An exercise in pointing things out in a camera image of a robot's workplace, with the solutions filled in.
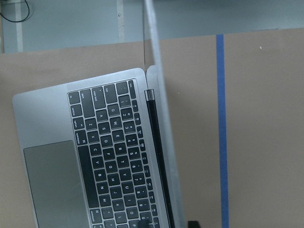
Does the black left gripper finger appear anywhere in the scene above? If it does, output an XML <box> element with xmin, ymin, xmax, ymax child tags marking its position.
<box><xmin>137</xmin><ymin>220</ymin><xmax>149</xmax><ymax>228</ymax></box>

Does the grey laptop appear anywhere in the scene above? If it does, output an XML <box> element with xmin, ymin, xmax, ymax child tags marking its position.
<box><xmin>12</xmin><ymin>0</ymin><xmax>187</xmax><ymax>228</ymax></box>

